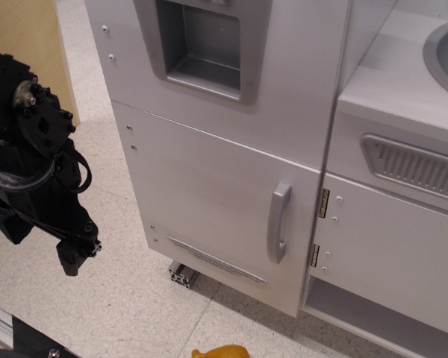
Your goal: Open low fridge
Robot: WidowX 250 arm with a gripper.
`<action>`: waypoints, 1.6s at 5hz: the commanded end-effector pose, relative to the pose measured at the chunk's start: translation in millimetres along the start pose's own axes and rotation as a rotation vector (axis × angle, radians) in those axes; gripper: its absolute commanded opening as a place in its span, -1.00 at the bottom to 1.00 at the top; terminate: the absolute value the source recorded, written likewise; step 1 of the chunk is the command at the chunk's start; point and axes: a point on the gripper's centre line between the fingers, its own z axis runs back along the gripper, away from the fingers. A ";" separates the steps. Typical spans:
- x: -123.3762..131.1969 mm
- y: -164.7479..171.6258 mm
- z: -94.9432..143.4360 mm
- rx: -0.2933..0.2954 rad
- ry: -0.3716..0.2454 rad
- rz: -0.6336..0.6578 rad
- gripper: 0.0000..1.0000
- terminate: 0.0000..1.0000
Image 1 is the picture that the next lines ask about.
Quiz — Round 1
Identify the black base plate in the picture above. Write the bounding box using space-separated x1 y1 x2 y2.
12 316 78 358

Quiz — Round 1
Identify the upper brass cabinet hinge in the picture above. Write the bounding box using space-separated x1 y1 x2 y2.
318 188 330 219

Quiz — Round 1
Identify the silver vent panel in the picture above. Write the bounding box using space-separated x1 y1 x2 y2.
360 134 448 200

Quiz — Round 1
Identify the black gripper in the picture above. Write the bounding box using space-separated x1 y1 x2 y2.
0 181 102 277

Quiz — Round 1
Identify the aluminium extrusion foot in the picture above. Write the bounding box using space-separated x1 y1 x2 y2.
168 260 199 289

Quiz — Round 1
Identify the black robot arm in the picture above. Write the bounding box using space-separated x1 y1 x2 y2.
0 53 102 276

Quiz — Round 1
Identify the orange toy chicken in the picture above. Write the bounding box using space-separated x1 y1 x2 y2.
191 345 250 358

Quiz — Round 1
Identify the white toy fridge cabinet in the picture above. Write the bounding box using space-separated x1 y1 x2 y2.
85 1 352 315

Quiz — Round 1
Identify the white fridge door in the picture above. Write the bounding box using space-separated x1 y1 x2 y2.
85 1 350 169
112 102 320 315

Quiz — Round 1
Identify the white cabinet door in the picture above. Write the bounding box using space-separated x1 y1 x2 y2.
310 175 448 333

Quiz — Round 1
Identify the lower brass cabinet hinge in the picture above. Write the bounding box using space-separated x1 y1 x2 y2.
310 244 320 267

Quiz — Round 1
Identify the white toy kitchen counter unit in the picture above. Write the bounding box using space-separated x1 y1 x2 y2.
302 1 448 357

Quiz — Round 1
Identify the plywood panel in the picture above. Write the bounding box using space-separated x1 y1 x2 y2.
0 1 80 125

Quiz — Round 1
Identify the silver fridge door handle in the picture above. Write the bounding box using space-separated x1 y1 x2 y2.
267 181 291 264

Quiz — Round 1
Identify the silver ice dispenser recess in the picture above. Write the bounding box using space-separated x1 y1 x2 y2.
134 1 272 104

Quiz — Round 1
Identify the brass cabinet hinge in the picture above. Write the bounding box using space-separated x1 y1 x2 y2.
310 244 320 267
318 188 330 219

